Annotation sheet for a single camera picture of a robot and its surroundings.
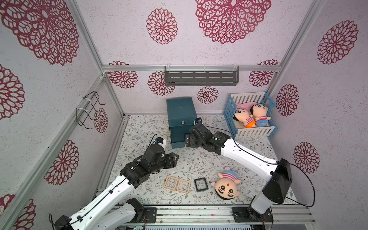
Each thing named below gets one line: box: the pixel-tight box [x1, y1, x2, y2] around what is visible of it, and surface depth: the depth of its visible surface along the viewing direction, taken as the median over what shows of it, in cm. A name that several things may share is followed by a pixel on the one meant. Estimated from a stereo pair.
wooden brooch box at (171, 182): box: [164, 175, 179, 191], surface depth 87 cm
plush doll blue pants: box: [250, 103, 272, 127], surface depth 104 cm
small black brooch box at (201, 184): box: [194, 177, 209, 193], surface depth 86 cm
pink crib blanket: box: [235, 101, 257, 111], surface depth 115 cm
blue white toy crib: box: [223, 92, 278, 139], surface depth 105 cm
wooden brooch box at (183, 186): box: [176, 178, 192, 194], surface depth 85 cm
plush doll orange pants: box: [232, 108, 257, 128], surface depth 105 cm
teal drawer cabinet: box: [166, 96, 197, 149], surface depth 95 cm
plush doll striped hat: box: [210, 166, 242, 200], surface depth 78 cm
